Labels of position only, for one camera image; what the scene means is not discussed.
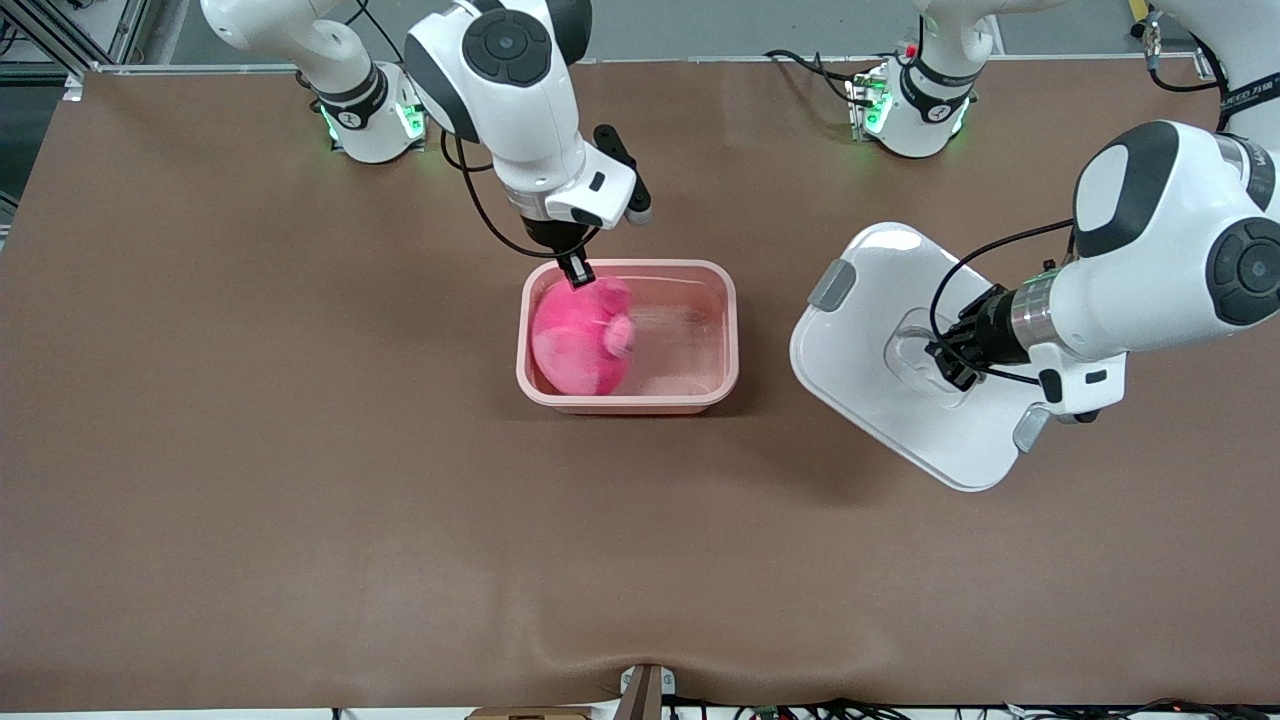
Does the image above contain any thin black cable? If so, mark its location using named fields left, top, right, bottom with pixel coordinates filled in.
left=343, top=0, right=407, bottom=67

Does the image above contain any pink plush toy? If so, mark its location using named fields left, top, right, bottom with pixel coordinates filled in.
left=530, top=277, right=638, bottom=397

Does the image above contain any brown table mat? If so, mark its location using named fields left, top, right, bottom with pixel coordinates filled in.
left=0, top=58, right=1280, bottom=713

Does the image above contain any white lid with grey latches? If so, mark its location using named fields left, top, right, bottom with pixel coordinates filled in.
left=789, top=221, right=1063, bottom=493

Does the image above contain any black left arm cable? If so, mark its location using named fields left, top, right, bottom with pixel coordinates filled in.
left=928, top=218, right=1077, bottom=389

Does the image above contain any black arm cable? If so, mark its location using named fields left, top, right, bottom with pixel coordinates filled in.
left=928, top=218, right=1077, bottom=389
left=440, top=128, right=549, bottom=261

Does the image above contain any black looped cable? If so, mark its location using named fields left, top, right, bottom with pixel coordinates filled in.
left=1143, top=8, right=1227, bottom=97

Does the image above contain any white plastic container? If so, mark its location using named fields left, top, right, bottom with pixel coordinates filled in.
left=516, top=258, right=741, bottom=416

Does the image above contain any aluminium frame profile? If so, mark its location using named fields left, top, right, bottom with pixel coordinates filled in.
left=0, top=0, right=153, bottom=77

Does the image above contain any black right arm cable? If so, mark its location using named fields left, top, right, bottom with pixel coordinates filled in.
left=440, top=128, right=549, bottom=261

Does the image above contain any black base cable bundle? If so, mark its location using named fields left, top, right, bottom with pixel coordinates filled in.
left=764, top=46, right=883, bottom=105

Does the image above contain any black printed strap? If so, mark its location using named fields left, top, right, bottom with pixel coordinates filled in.
left=1193, top=38, right=1280, bottom=133

